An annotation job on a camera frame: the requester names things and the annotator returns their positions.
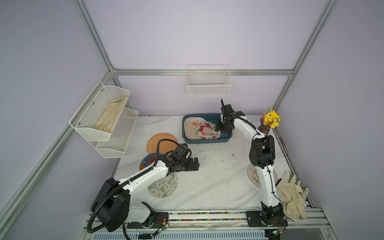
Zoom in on green white flower bunny coaster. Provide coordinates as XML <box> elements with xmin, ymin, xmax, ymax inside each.
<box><xmin>148</xmin><ymin>173</ymin><xmax>179</xmax><ymax>198</ymax></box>

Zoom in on yellow flower bunch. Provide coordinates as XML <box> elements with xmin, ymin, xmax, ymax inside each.
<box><xmin>261</xmin><ymin>108</ymin><xmax>281</xmax><ymax>129</ymax></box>

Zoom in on white wire wall basket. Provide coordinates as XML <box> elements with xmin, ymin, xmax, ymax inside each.
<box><xmin>187</xmin><ymin>65</ymin><xmax>232</xmax><ymax>97</ymax></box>

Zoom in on pink kitty round coaster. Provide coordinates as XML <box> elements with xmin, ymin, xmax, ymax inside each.
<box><xmin>185</xmin><ymin>117</ymin><xmax>205</xmax><ymax>124</ymax></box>

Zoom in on teal plastic storage box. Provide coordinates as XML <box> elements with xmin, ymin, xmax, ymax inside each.
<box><xmin>182</xmin><ymin>113</ymin><xmax>233</xmax><ymax>144</ymax></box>

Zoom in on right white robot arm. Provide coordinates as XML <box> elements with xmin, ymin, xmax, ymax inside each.
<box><xmin>216</xmin><ymin>100</ymin><xmax>285</xmax><ymax>226</ymax></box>

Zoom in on pink bunny bow coaster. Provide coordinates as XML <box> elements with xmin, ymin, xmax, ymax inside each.
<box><xmin>184</xmin><ymin>118</ymin><xmax>199</xmax><ymax>140</ymax></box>

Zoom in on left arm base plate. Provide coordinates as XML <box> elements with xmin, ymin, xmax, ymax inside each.
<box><xmin>126</xmin><ymin>212</ymin><xmax>169</xmax><ymax>229</ymax></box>

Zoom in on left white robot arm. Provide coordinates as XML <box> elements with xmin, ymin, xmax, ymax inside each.
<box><xmin>87</xmin><ymin>144</ymin><xmax>200</xmax><ymax>234</ymax></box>

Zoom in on beige cloth in shelf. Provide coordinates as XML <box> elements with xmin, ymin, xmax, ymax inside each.
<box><xmin>94</xmin><ymin>97</ymin><xmax>128</xmax><ymax>134</ymax></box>

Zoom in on blue denim bear coaster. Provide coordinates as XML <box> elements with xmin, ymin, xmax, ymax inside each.
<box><xmin>139</xmin><ymin>153</ymin><xmax>157</xmax><ymax>171</ymax></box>

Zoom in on white mesh two-tier shelf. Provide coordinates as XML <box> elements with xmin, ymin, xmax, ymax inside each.
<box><xmin>69</xmin><ymin>82</ymin><xmax>139</xmax><ymax>159</ymax></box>

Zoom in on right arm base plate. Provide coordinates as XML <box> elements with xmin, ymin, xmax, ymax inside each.
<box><xmin>246</xmin><ymin>202</ymin><xmax>288</xmax><ymax>227</ymax></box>

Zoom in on cream work gloves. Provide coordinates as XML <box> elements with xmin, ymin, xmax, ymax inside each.
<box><xmin>277</xmin><ymin>171</ymin><xmax>310</xmax><ymax>222</ymax></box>

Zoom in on beige puppy round coaster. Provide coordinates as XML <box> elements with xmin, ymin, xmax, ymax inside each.
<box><xmin>247</xmin><ymin>164</ymin><xmax>278</xmax><ymax>188</ymax></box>

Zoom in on aluminium mounting rail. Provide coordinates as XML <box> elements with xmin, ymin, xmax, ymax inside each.
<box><xmin>82</xmin><ymin>206</ymin><xmax>331</xmax><ymax>232</ymax></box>

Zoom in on red rose round coaster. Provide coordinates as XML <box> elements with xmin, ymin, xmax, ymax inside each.
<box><xmin>196</xmin><ymin>122</ymin><xmax>221</xmax><ymax>140</ymax></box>

